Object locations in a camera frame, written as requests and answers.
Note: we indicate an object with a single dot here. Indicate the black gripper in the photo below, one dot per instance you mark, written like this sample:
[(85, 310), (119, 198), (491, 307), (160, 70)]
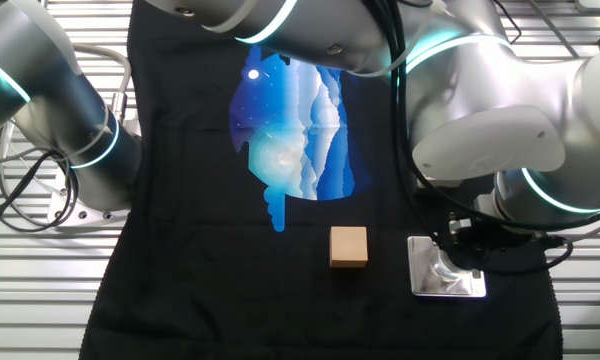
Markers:
[(482, 225)]

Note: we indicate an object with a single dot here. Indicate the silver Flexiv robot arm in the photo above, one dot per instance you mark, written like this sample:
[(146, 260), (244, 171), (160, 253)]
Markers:
[(480, 100)]

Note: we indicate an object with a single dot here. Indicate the clear glass jar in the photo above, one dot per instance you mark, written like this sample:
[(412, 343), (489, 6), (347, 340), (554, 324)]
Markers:
[(442, 270)]

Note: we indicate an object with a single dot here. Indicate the silver digital scale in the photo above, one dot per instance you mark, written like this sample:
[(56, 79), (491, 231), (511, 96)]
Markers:
[(420, 287)]

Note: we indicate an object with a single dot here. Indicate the light wooden cube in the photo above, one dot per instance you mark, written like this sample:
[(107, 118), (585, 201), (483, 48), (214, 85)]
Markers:
[(348, 247)]

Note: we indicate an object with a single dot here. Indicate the black cloth with blue print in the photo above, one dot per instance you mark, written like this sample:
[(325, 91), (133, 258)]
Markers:
[(180, 275)]

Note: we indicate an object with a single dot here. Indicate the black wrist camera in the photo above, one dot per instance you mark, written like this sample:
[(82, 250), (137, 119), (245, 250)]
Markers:
[(510, 239)]

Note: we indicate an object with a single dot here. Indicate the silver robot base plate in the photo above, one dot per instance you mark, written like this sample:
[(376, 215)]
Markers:
[(87, 216)]

